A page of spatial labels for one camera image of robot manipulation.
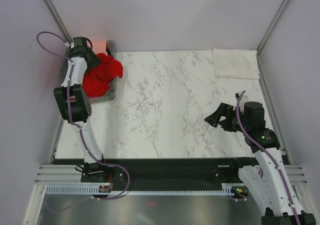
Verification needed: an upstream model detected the right aluminium frame post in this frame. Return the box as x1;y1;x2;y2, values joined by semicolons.
256;0;291;56

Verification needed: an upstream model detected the grey plastic bin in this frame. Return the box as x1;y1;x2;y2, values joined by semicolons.
64;40;118;103

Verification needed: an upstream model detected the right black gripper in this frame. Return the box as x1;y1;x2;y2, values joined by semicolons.
204;102;250;133

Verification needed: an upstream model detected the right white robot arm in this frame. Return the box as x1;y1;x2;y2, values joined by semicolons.
204;101;317;225

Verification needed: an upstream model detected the red t shirt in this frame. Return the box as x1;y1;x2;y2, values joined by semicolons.
82;53;124;98

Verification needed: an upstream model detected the aluminium frame post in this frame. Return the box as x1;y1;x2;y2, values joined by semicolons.
42;0;72;42
256;0;291;56

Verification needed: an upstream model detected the folded white t shirt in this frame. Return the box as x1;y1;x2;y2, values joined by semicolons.
212;48;260;80

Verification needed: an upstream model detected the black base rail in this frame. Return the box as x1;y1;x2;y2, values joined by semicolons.
51;157;291;192

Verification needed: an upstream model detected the left aluminium frame post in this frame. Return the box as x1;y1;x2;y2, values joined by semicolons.
42;0;72;42

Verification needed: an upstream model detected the white slotted cable duct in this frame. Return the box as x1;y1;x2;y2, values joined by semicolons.
45;183;249;196

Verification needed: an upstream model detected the peach t shirt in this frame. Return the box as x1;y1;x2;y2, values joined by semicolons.
92;40;107;54

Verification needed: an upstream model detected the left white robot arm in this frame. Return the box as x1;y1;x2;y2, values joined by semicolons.
53;37;112;183

